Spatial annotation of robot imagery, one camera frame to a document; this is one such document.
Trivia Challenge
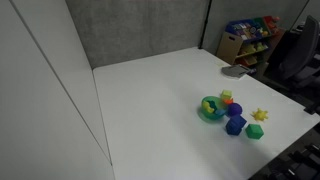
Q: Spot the yellow star-shaped toy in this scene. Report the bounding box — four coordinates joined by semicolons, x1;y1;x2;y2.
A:
250;107;270;122

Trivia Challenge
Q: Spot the green translucent bowl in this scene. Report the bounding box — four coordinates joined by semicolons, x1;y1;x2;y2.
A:
200;95;228;124

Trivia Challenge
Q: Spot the yellow toy piece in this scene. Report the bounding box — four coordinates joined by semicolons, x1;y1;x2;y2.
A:
201;99;217;115

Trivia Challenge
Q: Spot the light blue toy piece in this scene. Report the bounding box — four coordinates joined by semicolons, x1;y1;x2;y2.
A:
213;107;228;118

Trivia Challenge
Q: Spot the lime green cube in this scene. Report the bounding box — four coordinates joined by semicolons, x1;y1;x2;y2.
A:
220;89;234;101

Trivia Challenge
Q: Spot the grey metal plate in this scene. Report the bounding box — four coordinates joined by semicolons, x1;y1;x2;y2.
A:
221;64;251;80

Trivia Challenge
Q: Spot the dark blue cube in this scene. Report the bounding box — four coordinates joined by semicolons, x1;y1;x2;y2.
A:
225;114;248;136

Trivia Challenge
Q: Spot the toy shelf with coloured bins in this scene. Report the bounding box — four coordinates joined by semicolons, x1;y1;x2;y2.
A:
215;15;287;68

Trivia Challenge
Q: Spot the black office chair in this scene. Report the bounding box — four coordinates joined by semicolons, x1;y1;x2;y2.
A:
266;14;320;88

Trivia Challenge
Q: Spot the black table clamp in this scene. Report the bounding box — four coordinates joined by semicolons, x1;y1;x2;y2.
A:
303;99;320;116

